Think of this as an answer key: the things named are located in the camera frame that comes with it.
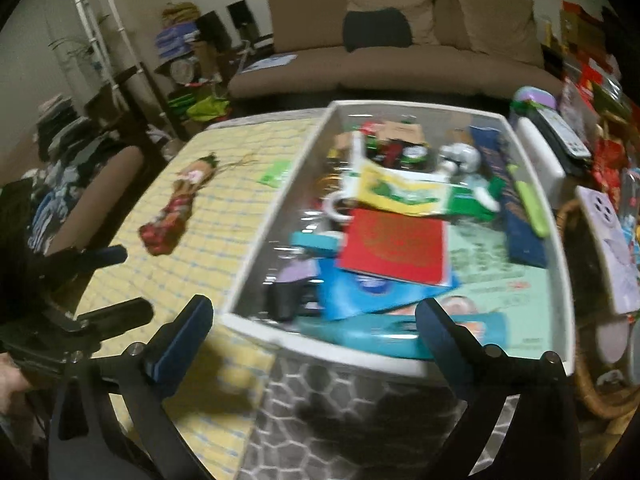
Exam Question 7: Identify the red gift bags pile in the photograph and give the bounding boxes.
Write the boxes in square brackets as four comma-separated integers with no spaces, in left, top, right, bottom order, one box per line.
[560,1,639,206]

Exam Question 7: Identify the navy blue long box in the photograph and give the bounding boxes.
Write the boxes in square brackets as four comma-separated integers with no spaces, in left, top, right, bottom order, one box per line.
[470,126,548,269]

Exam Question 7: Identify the mint green tissue pack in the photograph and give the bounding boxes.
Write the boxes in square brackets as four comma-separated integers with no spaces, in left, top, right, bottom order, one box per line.
[436,221,553,359]

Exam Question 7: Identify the green yellow pouch with cap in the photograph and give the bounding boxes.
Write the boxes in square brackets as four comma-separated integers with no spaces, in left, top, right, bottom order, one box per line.
[355,162,500,221]

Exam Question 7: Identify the blue packet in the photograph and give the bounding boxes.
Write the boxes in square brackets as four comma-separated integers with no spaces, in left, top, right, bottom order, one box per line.
[317,258,460,321]

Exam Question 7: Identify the green marker pen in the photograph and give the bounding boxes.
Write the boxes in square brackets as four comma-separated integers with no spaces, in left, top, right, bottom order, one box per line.
[506,162,550,238]

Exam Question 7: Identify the white coat rack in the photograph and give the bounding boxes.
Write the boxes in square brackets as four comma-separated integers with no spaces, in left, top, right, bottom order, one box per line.
[73,0,180,136]

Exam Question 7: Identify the brown fabric sofa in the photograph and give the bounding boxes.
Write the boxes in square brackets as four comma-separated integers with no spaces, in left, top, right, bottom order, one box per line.
[230,0,562,101]

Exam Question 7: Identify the purple round container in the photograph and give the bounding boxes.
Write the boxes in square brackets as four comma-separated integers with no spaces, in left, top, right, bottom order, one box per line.
[511,86,556,110]

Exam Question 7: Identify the white remote control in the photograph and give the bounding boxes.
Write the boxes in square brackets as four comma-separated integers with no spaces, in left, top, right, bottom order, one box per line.
[533,107,591,160]

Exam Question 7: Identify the white rectangular box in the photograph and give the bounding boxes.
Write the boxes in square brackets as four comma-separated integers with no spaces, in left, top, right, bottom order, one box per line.
[515,117,566,210]

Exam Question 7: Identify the white storage bin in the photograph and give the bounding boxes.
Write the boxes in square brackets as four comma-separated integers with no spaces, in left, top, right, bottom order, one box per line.
[217,98,576,378]

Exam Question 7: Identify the yellow checked tablecloth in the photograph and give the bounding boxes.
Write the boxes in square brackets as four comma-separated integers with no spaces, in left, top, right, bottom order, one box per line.
[77,108,322,479]

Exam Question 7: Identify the wicker basket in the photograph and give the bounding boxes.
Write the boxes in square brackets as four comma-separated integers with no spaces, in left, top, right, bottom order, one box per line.
[556,198,639,419]

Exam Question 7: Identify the white phone case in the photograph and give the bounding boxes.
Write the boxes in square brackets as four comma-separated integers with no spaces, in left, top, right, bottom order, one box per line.
[575,185,639,315]

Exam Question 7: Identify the light green card packet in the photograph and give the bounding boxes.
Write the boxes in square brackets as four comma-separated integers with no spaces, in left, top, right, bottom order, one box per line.
[257,159,292,188]

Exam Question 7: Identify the red booklet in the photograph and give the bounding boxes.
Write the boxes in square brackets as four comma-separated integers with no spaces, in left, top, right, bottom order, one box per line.
[337,208,451,285]

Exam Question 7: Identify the dark cushion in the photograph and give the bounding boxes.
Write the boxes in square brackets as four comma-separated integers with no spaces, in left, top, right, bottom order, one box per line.
[343,8,412,52]

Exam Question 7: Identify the snowman plaid doll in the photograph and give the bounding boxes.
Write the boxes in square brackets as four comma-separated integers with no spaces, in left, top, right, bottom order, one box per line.
[138,152,260,257]

